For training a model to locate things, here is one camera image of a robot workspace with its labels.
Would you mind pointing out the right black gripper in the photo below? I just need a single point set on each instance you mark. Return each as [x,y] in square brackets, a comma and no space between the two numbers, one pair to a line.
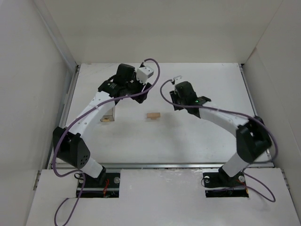
[178,101]

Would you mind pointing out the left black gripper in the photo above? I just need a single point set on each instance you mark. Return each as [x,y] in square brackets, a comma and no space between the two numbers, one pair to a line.
[142,92]

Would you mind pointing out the long rectangular wood block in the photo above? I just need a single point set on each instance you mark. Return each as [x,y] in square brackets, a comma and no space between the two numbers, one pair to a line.
[153,115]

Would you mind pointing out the clear plastic box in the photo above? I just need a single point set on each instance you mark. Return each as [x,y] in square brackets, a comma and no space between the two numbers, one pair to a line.
[110,114]

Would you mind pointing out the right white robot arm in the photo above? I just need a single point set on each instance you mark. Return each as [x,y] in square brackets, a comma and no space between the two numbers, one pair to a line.
[252,139]

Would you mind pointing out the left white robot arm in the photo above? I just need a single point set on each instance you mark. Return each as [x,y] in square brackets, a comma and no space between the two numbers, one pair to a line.
[70,142]

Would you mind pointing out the white front cover board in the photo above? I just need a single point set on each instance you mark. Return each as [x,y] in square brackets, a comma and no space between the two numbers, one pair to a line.
[150,197]

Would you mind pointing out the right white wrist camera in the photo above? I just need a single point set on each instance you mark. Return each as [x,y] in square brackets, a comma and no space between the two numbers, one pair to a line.
[177,78]

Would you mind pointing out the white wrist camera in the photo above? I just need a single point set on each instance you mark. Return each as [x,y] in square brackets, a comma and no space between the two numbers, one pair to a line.
[177,78]
[143,74]

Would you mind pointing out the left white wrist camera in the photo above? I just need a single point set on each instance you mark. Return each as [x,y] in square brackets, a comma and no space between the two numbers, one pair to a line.
[143,74]

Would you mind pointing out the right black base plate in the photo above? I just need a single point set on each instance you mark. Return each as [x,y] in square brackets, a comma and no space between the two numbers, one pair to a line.
[220,186]

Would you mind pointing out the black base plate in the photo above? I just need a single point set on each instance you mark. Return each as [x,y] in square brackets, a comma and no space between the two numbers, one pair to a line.
[109,188]
[220,186]

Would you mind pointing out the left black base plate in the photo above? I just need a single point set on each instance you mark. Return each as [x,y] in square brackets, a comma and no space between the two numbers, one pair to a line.
[109,188]

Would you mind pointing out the aluminium front rail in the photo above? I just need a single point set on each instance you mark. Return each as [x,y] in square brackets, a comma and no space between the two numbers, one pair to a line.
[164,166]

